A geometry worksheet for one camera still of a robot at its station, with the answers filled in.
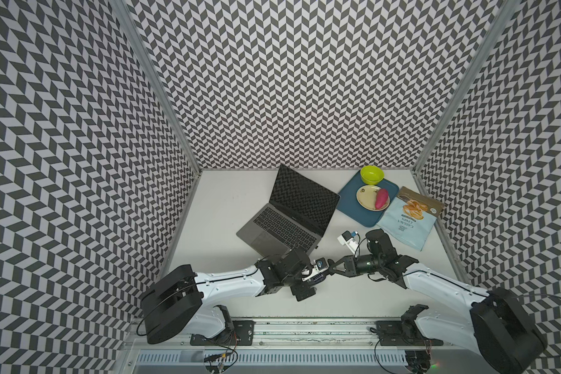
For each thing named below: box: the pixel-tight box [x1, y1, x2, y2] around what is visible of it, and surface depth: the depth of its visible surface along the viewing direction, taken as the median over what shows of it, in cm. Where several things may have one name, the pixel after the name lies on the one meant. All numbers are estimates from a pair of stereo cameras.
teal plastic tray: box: [336, 170, 399, 228], surface depth 108 cm
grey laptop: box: [236, 163, 341, 258], surface depth 98 cm
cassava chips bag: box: [377, 186, 445, 252], surface depth 101 cm
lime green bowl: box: [359, 165, 385, 186], surface depth 115 cm
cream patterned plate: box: [356, 184, 391, 212], surface depth 110 cm
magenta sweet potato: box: [374, 188, 389, 209], surface depth 104 cm
